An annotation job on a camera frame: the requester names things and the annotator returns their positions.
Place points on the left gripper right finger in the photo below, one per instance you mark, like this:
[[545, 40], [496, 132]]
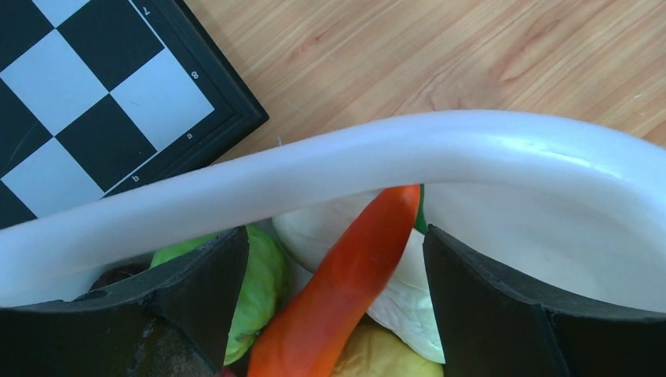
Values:
[[494, 320]]

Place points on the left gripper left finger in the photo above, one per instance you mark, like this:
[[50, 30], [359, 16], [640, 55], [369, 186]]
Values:
[[135, 327]]

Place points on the white eggplant toy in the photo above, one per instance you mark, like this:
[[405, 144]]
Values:
[[405, 305]]

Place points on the orange carrot toy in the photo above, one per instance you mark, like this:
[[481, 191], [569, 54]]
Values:
[[309, 335]]

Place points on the green lime toy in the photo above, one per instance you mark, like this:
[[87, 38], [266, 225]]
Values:
[[264, 288]]

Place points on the yellow pear toy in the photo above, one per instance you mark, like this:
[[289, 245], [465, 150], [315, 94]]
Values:
[[372, 350]]

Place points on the white plastic basket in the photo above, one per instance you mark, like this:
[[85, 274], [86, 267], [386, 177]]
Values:
[[579, 206]]

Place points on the black white checkerboard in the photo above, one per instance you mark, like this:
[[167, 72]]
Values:
[[100, 97]]

